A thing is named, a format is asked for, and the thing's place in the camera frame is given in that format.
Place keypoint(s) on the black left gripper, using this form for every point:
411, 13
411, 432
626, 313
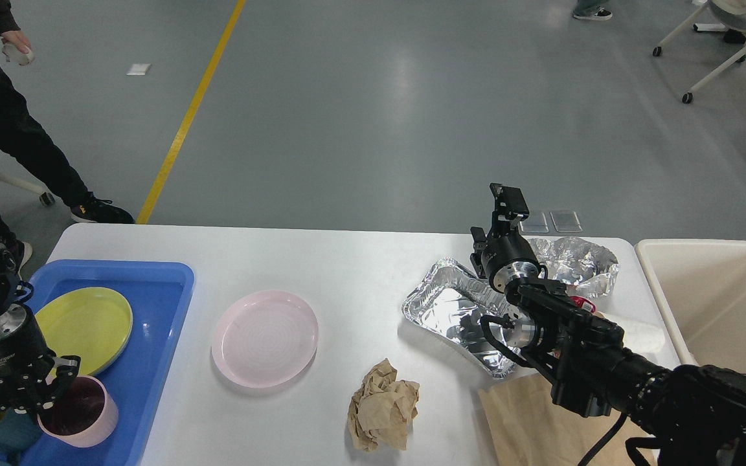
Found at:
28, 373

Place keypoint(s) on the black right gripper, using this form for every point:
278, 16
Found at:
504, 254

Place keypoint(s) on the pink mug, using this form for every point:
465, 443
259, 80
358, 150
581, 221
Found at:
85, 416

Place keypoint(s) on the pink plate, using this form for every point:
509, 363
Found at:
265, 339

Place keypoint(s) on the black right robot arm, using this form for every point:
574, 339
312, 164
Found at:
692, 415

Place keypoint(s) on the left floor outlet cover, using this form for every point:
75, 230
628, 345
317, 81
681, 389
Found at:
535, 224

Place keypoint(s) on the floor outlet cover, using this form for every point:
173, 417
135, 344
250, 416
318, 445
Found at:
565, 221
535, 224

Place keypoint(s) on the right floor outlet cover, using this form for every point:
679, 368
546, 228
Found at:
565, 221

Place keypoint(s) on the yellow plate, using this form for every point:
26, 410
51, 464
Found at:
92, 323

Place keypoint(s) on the rectangular aluminium foil tray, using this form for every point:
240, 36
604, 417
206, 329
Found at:
449, 302

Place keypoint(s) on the crumpled aluminium foil container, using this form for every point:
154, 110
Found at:
587, 269

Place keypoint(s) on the crushed red can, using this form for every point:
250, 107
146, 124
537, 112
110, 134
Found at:
584, 304

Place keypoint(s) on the blue plastic tray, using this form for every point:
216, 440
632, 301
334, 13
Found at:
159, 294

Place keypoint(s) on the flat brown paper bag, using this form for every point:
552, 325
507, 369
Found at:
528, 429

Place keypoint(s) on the crumpled brown paper ball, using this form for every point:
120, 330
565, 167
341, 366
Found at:
382, 409

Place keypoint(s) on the beige plastic bin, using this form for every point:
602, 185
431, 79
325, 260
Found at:
699, 286

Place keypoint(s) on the white rolling chair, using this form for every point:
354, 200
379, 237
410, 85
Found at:
727, 17

